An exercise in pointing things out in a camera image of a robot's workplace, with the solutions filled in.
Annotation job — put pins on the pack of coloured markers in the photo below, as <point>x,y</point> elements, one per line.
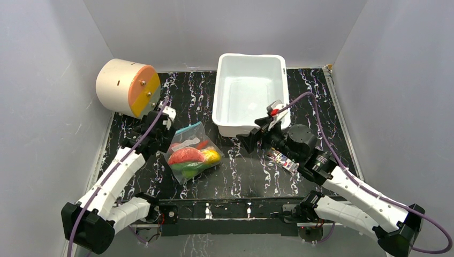
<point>282,161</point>

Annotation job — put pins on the clear zip top bag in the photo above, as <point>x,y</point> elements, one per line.
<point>190,136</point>

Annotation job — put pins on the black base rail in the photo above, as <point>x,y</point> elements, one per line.
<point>240,216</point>

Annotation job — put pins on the aluminium frame rail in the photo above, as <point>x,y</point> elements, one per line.
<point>217,216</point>

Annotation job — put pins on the yellow toy mango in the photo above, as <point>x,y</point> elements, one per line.
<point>211,155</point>

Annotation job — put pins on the cream cylinder with orange face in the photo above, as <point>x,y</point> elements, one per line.
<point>128,88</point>

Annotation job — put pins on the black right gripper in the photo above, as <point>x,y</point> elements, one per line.
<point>258,134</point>

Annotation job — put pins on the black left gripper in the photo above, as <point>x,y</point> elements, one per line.
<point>167,137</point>

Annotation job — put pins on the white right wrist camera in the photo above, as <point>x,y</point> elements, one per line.
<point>275,113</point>

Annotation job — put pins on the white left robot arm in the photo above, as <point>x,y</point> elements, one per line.
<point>110,188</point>

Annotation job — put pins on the green toy lime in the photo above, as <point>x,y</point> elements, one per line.
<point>188,170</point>

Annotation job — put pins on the white plastic bin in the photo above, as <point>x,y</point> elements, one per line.
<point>245,85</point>

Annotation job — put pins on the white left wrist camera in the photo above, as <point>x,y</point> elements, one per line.
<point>169,115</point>

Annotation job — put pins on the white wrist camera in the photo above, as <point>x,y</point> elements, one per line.
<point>169,115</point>
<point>275,113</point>

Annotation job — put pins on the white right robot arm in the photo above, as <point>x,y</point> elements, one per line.
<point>394,228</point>

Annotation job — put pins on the red toy pepper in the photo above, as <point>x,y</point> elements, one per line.
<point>201,145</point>

